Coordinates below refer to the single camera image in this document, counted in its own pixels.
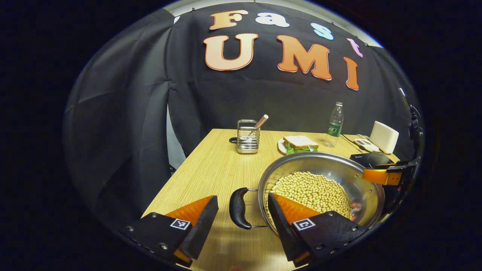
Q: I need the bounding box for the striped stick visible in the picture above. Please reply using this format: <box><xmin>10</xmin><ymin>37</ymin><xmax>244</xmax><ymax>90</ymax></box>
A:
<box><xmin>249</xmin><ymin>114</ymin><xmax>269</xmax><ymax>136</ymax></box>

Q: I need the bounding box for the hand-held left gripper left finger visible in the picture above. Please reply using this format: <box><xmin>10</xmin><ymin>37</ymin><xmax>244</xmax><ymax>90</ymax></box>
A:
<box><xmin>120</xmin><ymin>195</ymin><xmax>219</xmax><ymax>268</ymax></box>

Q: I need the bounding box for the black power cable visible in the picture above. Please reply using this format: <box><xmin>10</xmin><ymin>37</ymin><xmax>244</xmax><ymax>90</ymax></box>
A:
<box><xmin>341</xmin><ymin>134</ymin><xmax>364</xmax><ymax>153</ymax></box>

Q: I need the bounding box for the clear plastic water bottle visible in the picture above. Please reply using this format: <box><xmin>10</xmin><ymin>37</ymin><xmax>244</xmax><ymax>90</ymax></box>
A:
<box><xmin>325</xmin><ymin>101</ymin><xmax>344</xmax><ymax>148</ymax></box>

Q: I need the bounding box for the pile of soybeans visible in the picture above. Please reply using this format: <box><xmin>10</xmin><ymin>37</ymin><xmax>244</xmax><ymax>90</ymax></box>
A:
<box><xmin>270</xmin><ymin>171</ymin><xmax>354</xmax><ymax>221</ymax></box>

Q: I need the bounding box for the white toaster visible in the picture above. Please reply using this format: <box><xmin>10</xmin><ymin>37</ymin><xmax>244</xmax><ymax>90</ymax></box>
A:
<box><xmin>369</xmin><ymin>121</ymin><xmax>400</xmax><ymax>154</ymax></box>

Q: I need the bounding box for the wire utensil holder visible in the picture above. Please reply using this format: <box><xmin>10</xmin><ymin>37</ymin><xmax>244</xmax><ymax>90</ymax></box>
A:
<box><xmin>237</xmin><ymin>120</ymin><xmax>261</xmax><ymax>154</ymax></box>

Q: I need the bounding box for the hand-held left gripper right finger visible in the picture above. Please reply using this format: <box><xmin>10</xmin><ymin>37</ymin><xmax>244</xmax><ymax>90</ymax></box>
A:
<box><xmin>267</xmin><ymin>193</ymin><xmax>369</xmax><ymax>268</ymax></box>

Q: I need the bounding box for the white divided dish of beans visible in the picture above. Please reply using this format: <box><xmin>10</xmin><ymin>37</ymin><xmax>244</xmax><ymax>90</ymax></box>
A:
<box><xmin>354</xmin><ymin>138</ymin><xmax>380</xmax><ymax>152</ymax></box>

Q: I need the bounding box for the sandwich with lettuce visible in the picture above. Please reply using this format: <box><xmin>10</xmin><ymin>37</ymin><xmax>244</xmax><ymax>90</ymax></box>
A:
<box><xmin>283</xmin><ymin>135</ymin><xmax>320</xmax><ymax>155</ymax></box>

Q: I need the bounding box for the steel pot with black handles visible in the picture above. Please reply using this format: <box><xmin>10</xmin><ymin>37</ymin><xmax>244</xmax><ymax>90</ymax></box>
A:
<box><xmin>229</xmin><ymin>152</ymin><xmax>386</xmax><ymax>241</ymax></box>

